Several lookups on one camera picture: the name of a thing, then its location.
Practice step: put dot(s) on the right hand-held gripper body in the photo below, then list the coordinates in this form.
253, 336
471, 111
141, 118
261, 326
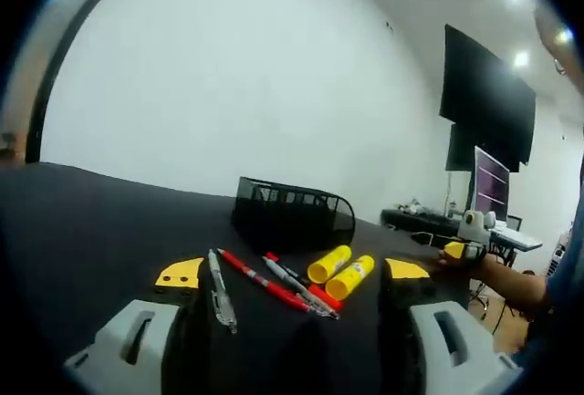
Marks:
474, 226

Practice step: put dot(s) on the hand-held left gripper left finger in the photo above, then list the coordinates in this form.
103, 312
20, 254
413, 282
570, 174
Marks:
137, 322

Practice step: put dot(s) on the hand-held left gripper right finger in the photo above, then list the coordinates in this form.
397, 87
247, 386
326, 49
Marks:
449, 331

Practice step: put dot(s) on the clear grey pen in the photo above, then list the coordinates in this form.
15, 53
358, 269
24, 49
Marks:
219, 290

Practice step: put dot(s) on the yellow glue stick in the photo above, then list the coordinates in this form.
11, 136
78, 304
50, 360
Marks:
330, 262
353, 276

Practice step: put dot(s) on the red highlighter pen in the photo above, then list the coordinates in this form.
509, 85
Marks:
329, 298

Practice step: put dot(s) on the black marker pen red cap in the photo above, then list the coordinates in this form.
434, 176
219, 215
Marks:
285, 269

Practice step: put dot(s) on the grey pen with black grip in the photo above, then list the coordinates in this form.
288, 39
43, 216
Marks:
292, 283

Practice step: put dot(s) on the black mesh holder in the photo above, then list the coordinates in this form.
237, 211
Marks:
292, 215

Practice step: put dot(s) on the person's right hand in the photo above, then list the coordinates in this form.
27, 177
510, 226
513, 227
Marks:
463, 263

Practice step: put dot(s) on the computer monitor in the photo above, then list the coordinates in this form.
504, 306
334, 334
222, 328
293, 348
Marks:
490, 187

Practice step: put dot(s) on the white laptop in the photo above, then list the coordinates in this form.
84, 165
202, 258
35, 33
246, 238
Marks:
518, 236

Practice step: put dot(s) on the black background desk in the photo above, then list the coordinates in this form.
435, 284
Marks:
410, 219

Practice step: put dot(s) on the black tablecloth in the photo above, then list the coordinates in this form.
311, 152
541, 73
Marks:
91, 231

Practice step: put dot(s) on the small black wall panel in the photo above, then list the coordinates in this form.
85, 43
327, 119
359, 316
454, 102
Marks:
461, 153

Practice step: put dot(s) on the large black wall screen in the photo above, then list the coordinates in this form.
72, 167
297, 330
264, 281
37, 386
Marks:
483, 89

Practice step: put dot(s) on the dark door frame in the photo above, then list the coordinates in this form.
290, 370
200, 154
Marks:
59, 57

